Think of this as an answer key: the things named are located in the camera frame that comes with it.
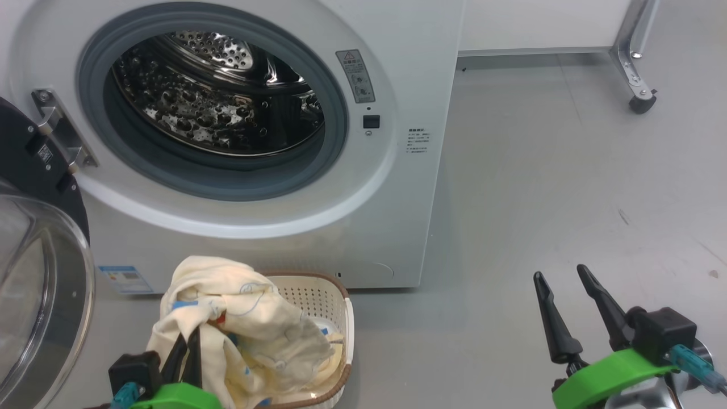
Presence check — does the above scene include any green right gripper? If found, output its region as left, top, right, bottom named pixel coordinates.
left=533, top=265, right=679, bottom=409

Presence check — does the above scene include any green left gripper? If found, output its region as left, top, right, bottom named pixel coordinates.
left=129, top=328, right=223, bottom=409

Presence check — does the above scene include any cream printed garment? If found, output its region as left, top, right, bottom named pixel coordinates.
left=147, top=256, right=336, bottom=409

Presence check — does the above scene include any black round glass washer door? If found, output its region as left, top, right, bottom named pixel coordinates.
left=0, top=97, right=96, bottom=409

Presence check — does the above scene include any cream perforated laundry basket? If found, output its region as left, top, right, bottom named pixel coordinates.
left=250, top=270, right=356, bottom=409

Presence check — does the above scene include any white front-load washing machine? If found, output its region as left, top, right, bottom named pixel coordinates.
left=0, top=0, right=466, bottom=296

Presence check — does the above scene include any metal door hinge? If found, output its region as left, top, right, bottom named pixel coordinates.
left=31, top=88, right=98, bottom=171

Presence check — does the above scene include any grey rubber door seal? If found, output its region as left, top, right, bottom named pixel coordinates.
left=77, top=3, right=348, bottom=202

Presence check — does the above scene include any blue energy label sticker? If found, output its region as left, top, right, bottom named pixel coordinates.
left=98, top=265, right=154, bottom=295

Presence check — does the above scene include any small printed text label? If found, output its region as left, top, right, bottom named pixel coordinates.
left=406, top=128, right=431, bottom=155

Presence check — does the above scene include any steel washer drum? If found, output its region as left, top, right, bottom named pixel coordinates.
left=111, top=31, right=325, bottom=157

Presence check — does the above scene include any metal table leg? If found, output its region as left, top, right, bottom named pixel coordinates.
left=609, top=0, right=659, bottom=103

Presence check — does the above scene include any white table panel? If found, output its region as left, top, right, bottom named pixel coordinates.
left=459, top=0, right=636, bottom=56

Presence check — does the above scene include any grey warning sticker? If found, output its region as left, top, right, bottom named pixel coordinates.
left=335, top=49, right=377, bottom=105

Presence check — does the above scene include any teal plug left camera cable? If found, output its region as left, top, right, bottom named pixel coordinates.
left=111, top=382, right=143, bottom=409

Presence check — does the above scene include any teal plug camera cable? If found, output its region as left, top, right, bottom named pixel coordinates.
left=111, top=382, right=143, bottom=409
left=667, top=344, right=727, bottom=395

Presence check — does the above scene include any teal plug right camera cable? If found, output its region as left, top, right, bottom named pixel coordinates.
left=667, top=344, right=727, bottom=395

